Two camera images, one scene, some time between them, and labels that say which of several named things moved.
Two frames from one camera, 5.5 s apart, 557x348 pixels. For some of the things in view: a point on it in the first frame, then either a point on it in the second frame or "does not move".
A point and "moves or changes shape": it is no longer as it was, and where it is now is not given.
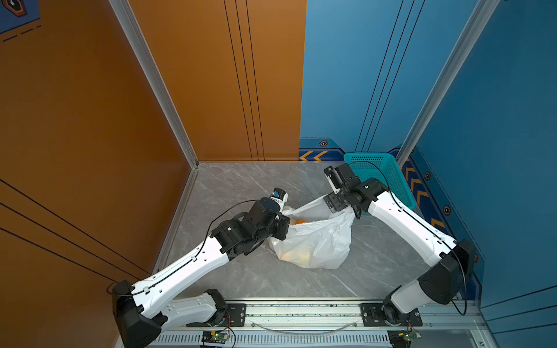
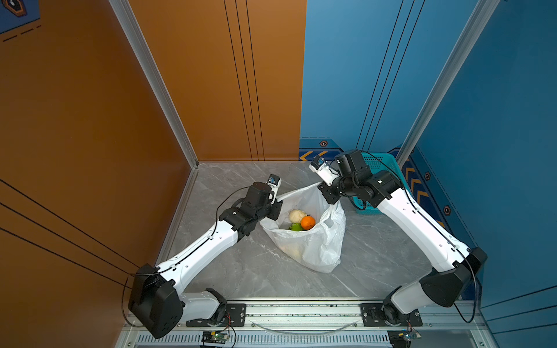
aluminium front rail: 333,325 does not move
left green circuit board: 214,336 does not move
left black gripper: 283,222 -> 275,209
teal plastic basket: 383,167 does not move
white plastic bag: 318,237 moves or changes shape
